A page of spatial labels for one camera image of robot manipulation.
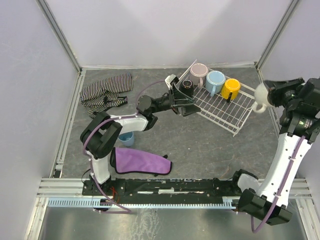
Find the black cup white interior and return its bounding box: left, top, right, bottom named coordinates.
left=179, top=79, right=194, bottom=98

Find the white speckled mug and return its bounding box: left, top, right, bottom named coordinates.
left=252, top=83, right=273, bottom=114

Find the pink mug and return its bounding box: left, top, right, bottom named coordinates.
left=189, top=63, right=209, bottom=89

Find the light blue mug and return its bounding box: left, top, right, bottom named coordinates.
left=205, top=70, right=226, bottom=97

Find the yellow mug black handle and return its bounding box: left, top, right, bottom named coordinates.
left=220, top=78, right=241, bottom=103

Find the white wire dish rack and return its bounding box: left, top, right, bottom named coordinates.
left=172, top=59, right=257, bottom=138

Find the small blue tumbler cup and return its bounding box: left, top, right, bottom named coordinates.
left=118, top=131, right=135, bottom=147

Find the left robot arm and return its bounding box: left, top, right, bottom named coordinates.
left=80, top=80, right=200, bottom=186

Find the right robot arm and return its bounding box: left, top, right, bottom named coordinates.
left=232, top=77, right=320, bottom=233

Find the striped cloth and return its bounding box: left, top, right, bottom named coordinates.
left=79, top=72, right=133, bottom=119

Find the purple cloth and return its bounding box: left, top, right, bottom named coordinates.
left=109, top=147, right=173, bottom=177

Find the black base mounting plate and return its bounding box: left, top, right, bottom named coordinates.
left=82, top=177, right=241, bottom=204

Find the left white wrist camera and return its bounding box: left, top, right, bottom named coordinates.
left=164, top=74, right=179, bottom=89

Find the light blue cable duct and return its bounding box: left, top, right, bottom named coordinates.
left=47, top=197, right=236, bottom=210

